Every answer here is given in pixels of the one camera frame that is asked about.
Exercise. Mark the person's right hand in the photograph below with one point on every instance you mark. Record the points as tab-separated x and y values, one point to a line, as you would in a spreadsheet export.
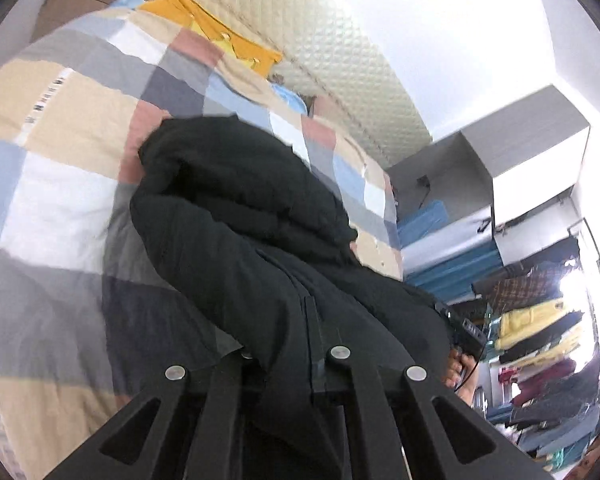
457	372

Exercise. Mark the light blue cloth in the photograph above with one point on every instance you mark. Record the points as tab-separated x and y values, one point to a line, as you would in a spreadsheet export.
290	99

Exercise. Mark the row of hanging clothes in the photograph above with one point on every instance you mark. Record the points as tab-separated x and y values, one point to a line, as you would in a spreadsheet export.
540	340

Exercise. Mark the checked patchwork blanket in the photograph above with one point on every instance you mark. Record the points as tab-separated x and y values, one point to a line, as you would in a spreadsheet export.
65	200

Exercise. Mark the cream quilted headboard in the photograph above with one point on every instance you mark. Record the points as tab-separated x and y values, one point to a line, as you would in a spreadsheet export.
340	65

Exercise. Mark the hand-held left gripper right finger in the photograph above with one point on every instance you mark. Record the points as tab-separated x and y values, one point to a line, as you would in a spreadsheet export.
350	385

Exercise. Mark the black puffer jacket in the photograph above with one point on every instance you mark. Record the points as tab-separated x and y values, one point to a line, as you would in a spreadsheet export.
240	220

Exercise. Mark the wooden nightstand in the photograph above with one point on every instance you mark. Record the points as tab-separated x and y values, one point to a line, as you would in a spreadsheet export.
65	7

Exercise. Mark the yellow garment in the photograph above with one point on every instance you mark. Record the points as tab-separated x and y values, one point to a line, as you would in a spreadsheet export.
215	30

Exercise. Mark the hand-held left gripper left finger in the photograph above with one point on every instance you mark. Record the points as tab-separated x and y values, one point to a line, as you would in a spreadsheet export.
225	385

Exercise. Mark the grey white wardrobe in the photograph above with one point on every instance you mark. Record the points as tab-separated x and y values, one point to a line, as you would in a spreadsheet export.
530	150

